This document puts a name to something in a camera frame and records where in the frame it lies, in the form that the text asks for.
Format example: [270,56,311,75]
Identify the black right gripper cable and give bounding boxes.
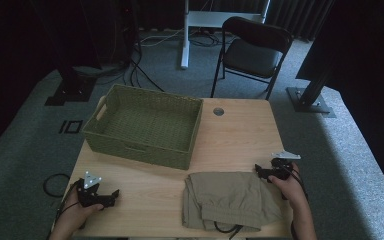
[285,164,310,202]

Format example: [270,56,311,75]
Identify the white floor cable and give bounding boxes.
[139,27,185,48]

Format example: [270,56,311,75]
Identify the black cable loop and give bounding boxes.
[42,172,71,199]

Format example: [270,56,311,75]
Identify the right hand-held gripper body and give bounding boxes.
[268,151,302,182]

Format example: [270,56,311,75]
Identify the khaki pants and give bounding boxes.
[181,171,285,240]

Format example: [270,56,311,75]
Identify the black metal stand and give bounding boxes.
[44,0,98,107]
[286,49,337,119]

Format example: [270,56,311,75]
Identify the black folding chair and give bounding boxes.
[210,15,295,101]

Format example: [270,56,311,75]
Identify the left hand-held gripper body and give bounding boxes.
[76,170,110,208]

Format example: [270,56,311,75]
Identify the person's left hand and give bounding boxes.
[57,191,105,232]

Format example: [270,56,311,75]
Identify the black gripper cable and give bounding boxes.
[285,164,310,202]
[54,180,82,232]

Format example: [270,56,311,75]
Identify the white desk frame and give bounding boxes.
[180,0,271,70]

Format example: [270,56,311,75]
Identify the person's right hand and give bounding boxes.
[267,162,304,208]

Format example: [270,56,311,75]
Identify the green woven basket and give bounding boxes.
[81,83,204,171]

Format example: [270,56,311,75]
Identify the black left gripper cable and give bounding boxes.
[54,180,82,232]

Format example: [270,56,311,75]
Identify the dark pleated curtain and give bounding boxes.
[265,0,335,42]

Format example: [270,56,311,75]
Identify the black floor cables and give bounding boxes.
[122,31,166,93]

